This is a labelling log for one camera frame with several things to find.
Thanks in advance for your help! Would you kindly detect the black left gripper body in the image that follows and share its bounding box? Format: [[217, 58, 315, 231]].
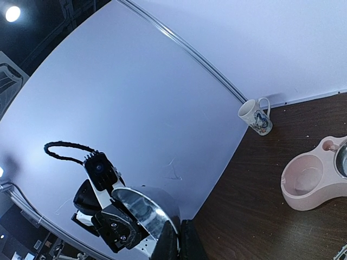
[[92, 201, 149, 253]]

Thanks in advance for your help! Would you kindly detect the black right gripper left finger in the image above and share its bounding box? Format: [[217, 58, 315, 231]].
[[153, 223, 180, 260]]

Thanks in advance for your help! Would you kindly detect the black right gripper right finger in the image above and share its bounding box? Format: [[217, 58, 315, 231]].
[[179, 220, 208, 260]]

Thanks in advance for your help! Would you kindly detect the pink double pet bowl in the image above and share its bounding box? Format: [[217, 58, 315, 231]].
[[280, 136, 346, 211]]

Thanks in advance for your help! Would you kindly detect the dog food bag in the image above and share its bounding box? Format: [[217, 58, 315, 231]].
[[333, 244, 347, 260]]

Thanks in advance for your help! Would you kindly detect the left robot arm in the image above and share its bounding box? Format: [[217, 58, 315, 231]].
[[72, 180, 149, 253]]

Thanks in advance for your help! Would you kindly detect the white patterned ceramic mug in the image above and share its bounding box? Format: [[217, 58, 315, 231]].
[[237, 97, 273, 136]]

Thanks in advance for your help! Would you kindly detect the ceiling air vent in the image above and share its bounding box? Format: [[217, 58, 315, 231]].
[[0, 51, 30, 118]]

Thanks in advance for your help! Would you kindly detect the ceiling light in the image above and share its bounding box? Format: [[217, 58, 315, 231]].
[[5, 5, 21, 23]]

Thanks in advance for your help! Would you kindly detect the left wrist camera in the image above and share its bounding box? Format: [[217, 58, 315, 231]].
[[83, 151, 118, 192]]

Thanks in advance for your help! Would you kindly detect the left rear aluminium post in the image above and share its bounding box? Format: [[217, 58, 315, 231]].
[[118, 0, 247, 103]]

